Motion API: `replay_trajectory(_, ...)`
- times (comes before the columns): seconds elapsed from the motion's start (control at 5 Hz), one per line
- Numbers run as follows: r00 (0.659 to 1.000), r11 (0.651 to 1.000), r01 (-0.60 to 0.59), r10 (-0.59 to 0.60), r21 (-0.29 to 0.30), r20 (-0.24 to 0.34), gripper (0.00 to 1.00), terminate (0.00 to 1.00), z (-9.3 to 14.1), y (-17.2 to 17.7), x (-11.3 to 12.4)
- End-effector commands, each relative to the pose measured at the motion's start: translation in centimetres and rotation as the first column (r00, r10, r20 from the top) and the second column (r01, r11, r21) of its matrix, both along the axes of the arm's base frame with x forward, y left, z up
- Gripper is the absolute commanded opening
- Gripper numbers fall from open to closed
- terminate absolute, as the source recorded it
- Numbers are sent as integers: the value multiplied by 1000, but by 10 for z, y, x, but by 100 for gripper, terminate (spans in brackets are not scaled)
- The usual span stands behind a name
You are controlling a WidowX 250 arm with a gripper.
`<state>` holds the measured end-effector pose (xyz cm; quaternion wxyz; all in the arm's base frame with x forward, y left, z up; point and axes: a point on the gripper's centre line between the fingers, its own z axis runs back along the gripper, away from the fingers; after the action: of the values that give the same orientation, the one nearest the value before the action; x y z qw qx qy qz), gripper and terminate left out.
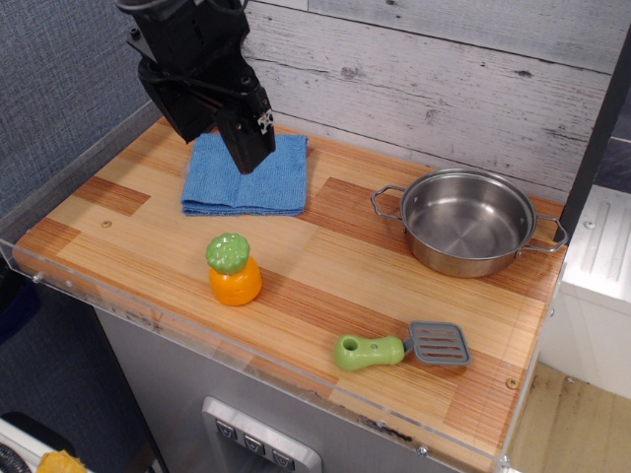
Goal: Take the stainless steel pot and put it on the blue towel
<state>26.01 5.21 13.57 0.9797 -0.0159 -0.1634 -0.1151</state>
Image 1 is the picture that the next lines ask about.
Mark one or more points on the grey toy fridge cabinet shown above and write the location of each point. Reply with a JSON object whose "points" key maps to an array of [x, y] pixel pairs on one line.
{"points": [[207, 414]]}

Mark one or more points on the clear acrylic table guard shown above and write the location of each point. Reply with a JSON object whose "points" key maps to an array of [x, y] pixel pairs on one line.
{"points": [[112, 233]]}

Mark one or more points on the green handled grey toy spatula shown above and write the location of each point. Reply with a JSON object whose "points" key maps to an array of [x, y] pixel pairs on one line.
{"points": [[431, 343]]}

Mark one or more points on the stainless steel pot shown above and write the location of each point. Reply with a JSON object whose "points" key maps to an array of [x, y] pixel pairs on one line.
{"points": [[468, 223]]}

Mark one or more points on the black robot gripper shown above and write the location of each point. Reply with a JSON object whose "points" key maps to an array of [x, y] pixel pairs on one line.
{"points": [[193, 70]]}

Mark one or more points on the blue folded cloth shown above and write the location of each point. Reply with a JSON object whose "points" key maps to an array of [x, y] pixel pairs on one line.
{"points": [[277, 187]]}

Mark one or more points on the orange toy carrot green top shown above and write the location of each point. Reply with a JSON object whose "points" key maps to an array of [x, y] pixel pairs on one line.
{"points": [[234, 275]]}

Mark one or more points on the white toy sink unit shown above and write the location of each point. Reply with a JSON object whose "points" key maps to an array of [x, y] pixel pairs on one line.
{"points": [[587, 335]]}

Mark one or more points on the yellow black object corner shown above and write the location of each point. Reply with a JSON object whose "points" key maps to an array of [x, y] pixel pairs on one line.
{"points": [[29, 446]]}

